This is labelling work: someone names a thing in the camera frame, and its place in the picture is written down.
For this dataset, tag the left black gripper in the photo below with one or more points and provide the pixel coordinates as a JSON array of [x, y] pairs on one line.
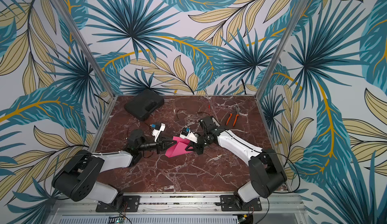
[[166, 146]]

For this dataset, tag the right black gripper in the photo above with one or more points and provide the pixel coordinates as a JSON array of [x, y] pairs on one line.
[[199, 145]]

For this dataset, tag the pink square paper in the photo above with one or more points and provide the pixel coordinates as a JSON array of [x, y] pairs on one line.
[[179, 148]]

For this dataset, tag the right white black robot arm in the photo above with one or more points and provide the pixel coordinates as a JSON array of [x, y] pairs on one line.
[[266, 171]]

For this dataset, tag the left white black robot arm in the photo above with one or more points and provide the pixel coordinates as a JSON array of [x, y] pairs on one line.
[[77, 180]]

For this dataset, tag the black plastic tool case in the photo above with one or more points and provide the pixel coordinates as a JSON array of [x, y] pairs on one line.
[[144, 104]]

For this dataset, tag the green circuit board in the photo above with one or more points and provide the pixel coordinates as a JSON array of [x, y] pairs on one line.
[[116, 220]]

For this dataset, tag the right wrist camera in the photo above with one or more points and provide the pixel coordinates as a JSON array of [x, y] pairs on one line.
[[186, 133]]

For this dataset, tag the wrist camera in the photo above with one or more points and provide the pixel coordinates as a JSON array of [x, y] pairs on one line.
[[186, 133], [157, 128]]

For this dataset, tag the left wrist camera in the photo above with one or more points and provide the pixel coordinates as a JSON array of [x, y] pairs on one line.
[[157, 128]]

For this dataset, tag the orange handled pliers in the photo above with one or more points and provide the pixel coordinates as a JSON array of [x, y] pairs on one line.
[[233, 116]]

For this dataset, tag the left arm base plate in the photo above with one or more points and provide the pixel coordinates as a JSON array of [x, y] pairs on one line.
[[122, 204]]

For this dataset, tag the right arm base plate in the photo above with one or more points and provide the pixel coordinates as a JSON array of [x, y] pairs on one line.
[[232, 203]]

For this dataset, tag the aluminium front rail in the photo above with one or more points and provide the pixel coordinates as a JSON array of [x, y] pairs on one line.
[[179, 203]]

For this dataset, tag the left aluminium frame post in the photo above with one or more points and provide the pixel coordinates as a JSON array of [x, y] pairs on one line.
[[74, 30]]

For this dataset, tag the aluminium frame post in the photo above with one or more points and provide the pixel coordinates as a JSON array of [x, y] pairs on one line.
[[285, 37], [74, 30]]

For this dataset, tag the right aluminium frame post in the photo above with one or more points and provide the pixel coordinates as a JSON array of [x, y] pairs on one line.
[[285, 37]]

